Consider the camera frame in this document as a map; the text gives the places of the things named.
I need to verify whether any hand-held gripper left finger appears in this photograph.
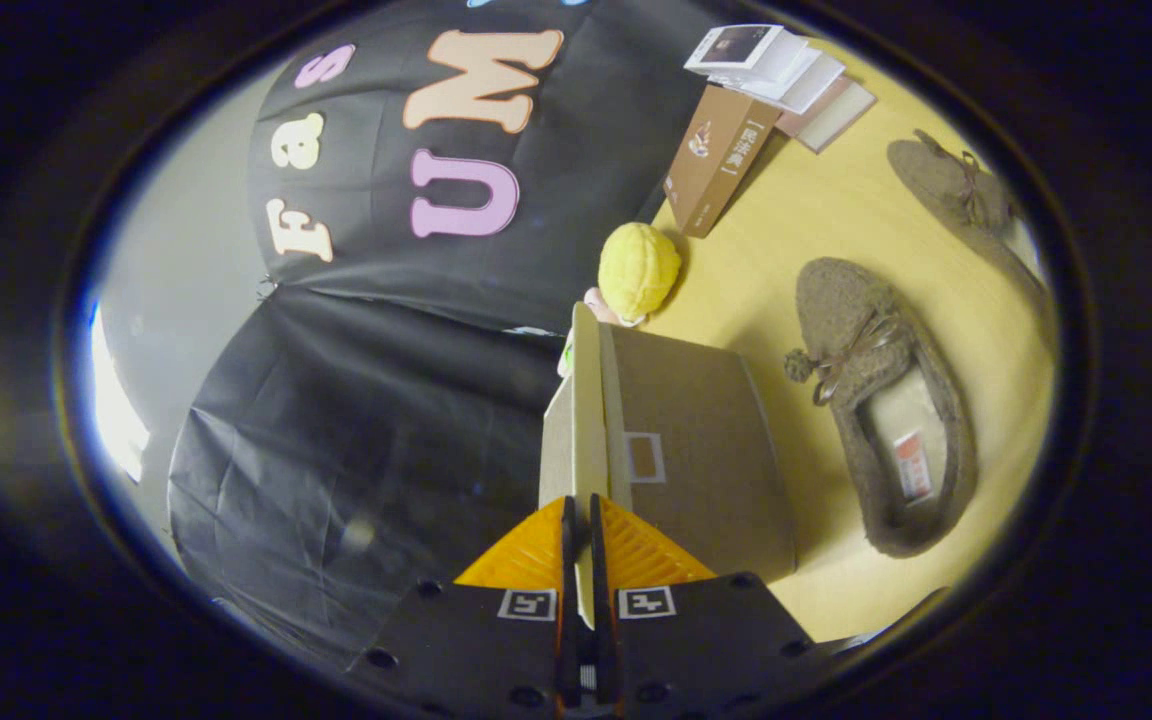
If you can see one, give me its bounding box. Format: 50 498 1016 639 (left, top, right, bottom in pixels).
346 495 582 719

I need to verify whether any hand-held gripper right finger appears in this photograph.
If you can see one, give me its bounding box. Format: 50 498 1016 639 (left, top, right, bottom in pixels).
589 493 842 719

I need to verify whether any brown cardboard storage box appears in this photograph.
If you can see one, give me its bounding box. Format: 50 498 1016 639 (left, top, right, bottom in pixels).
539 303 799 631

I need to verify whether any brown fuzzy moccasin shoe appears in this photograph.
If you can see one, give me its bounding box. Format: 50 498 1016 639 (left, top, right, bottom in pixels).
784 257 979 559
886 129 1052 321

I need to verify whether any black backdrop cloth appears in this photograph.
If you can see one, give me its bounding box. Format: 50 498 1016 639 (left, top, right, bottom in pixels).
168 0 737 669

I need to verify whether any yellow plush toy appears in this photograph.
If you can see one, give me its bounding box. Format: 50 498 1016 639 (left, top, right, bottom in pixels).
584 222 683 329

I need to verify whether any brown book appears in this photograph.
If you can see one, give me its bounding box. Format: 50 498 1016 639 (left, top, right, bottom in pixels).
663 85 783 239

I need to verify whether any stack of white booklets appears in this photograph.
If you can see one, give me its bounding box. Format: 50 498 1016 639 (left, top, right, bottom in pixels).
683 24 878 154

